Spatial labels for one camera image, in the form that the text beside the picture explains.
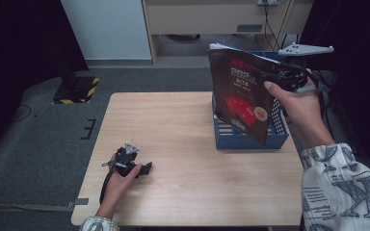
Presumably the left hand-held gripper black cable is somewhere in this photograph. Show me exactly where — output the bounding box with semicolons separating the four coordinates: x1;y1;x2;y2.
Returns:
98;169;115;206

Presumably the right hand-held gripper black cable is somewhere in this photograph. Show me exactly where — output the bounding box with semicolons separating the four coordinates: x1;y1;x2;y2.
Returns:
306;65;333;129

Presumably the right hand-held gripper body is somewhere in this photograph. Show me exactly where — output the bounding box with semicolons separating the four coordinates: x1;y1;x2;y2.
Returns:
277;42;335;94

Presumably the person's right hand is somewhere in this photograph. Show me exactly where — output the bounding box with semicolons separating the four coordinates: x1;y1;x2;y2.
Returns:
263;68;335;150

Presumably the person's left hand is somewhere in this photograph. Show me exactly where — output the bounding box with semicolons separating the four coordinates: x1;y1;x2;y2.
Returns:
95;153;143;221

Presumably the white panel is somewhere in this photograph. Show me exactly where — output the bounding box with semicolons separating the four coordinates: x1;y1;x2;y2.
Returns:
60;0;152;61

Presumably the black stand base striped edge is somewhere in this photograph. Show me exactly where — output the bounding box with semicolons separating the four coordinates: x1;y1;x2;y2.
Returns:
51;75;100;105

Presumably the beige wooden cabinet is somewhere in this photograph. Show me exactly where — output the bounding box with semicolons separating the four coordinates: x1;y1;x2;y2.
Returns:
141;0;314;65

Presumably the white power strip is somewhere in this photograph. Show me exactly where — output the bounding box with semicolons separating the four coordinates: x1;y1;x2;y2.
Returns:
256;0;285;6

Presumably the black hanging cable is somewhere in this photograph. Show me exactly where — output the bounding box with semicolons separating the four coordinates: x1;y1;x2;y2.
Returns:
262;3;282;49

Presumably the grey tape strip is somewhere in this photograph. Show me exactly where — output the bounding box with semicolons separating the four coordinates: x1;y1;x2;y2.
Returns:
66;197;90;209

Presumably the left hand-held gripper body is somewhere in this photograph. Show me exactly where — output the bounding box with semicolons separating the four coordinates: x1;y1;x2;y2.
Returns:
101;141;140;177

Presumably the hand-held gripper black cable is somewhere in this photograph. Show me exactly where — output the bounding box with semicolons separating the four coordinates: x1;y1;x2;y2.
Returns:
98;169;115;206
306;65;333;129

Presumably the blue plastic file rack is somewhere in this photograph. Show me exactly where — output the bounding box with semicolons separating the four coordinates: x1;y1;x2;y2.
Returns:
211;49;290;151

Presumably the thin black floor cable loop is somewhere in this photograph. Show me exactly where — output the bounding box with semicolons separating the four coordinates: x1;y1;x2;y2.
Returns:
11;104;33;123

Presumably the black book with red print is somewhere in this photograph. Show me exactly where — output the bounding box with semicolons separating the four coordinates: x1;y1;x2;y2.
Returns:
206;41;282;147

